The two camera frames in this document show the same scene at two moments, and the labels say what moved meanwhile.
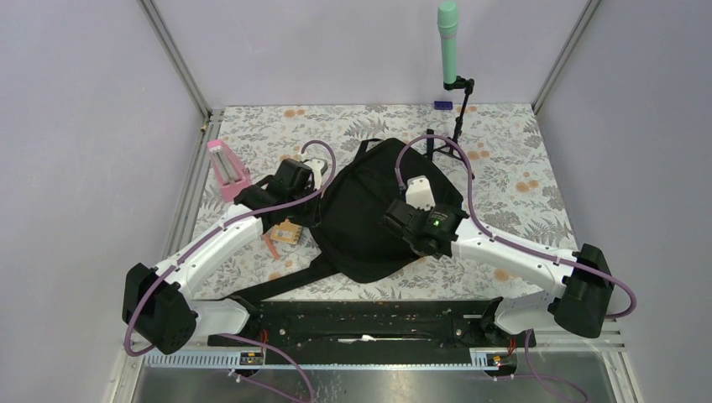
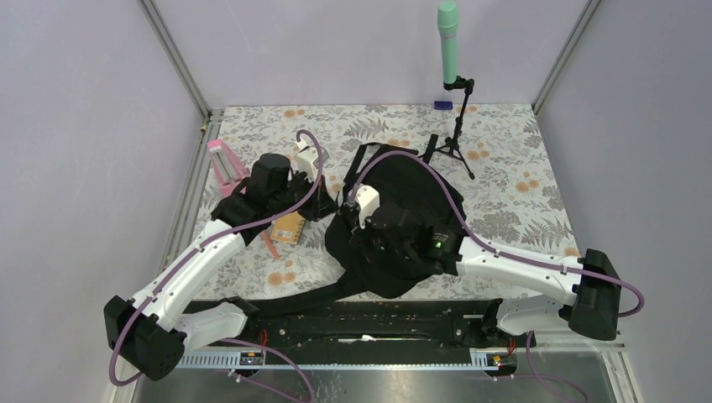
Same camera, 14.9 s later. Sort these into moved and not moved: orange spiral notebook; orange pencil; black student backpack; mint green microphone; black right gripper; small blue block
Moved: black student backpack; black right gripper
Not moved: small blue block; mint green microphone; orange pencil; orange spiral notebook
